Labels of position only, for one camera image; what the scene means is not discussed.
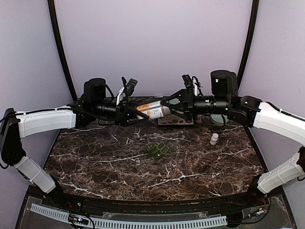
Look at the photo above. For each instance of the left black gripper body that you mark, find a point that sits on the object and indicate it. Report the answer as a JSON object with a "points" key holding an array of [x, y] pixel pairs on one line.
{"points": [[118, 115]]}

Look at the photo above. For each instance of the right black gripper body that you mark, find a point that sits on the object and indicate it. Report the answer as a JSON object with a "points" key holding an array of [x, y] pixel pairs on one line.
{"points": [[217, 105]]}

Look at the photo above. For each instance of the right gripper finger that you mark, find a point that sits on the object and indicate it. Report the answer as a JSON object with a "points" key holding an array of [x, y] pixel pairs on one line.
{"points": [[175, 99], [186, 117]]}

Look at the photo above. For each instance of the large grey-capped pill bottle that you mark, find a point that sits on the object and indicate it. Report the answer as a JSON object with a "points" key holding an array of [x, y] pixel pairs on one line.
{"points": [[154, 110]]}

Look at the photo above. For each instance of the small white pill bottle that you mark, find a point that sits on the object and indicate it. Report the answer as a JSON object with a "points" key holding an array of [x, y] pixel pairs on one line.
{"points": [[214, 139]]}

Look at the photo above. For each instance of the green weekly pill organizer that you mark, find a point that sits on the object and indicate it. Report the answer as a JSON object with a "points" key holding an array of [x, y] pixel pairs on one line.
{"points": [[157, 151]]}

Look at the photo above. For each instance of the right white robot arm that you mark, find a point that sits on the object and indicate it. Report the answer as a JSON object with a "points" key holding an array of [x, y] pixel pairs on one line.
{"points": [[250, 112]]}

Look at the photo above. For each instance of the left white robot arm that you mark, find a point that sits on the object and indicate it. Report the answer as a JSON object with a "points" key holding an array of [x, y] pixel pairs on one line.
{"points": [[92, 105]]}

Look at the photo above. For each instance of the floral square ceramic plate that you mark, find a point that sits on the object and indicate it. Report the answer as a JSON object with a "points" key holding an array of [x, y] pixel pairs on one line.
{"points": [[173, 120]]}

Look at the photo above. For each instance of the celadon bowl on table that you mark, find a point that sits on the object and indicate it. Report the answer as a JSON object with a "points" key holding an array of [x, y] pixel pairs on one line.
{"points": [[219, 119]]}

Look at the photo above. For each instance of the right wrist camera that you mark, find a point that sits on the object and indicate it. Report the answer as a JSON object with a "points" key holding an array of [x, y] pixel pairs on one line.
{"points": [[192, 84]]}

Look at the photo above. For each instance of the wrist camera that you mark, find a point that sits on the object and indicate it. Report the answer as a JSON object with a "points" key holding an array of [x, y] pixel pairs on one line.
{"points": [[192, 84], [126, 90]]}

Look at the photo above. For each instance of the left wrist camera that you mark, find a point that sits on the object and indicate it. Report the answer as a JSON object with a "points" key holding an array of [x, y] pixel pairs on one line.
{"points": [[126, 90]]}

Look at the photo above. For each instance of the white slotted cable duct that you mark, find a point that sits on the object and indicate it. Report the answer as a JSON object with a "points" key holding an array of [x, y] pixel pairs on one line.
{"points": [[129, 221]]}

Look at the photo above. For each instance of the black front rail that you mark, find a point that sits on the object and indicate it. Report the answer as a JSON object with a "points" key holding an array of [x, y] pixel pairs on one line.
{"points": [[85, 201]]}

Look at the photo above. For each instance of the right black frame post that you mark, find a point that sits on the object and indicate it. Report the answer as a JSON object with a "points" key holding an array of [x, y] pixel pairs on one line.
{"points": [[248, 40]]}

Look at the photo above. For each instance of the black frame post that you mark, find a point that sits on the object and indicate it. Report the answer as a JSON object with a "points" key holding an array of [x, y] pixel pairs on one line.
{"points": [[248, 40], [60, 48]]}

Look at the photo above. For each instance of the left black frame post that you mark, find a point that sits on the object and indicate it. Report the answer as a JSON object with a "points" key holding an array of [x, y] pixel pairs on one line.
{"points": [[60, 48]]}

